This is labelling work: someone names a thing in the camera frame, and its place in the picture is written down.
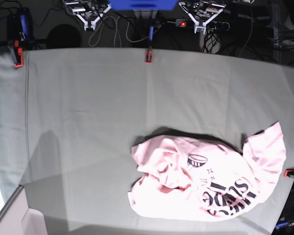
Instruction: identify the pink printed t-shirt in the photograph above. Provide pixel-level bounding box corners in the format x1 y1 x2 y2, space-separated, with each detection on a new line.
128 122 286 222

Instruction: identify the black power strip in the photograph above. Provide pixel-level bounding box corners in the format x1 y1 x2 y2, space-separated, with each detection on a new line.
172 19 230 31

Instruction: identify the red clamp left corner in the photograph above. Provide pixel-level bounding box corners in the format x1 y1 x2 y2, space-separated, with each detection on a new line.
8 40 24 68

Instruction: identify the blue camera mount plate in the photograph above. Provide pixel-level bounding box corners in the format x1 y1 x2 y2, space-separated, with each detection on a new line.
109 0 178 10

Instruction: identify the white bin bottom left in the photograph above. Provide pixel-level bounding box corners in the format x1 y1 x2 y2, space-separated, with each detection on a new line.
0 186 48 235

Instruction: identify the red clamp top centre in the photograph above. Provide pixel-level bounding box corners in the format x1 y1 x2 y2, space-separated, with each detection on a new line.
145 50 153 64

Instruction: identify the white coiled cable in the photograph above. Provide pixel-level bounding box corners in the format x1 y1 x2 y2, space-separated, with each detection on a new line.
88 16 123 47

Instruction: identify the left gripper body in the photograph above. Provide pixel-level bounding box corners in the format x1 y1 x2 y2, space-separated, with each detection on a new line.
178 0 227 34

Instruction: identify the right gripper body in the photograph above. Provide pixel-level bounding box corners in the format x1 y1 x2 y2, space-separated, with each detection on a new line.
65 0 112 31

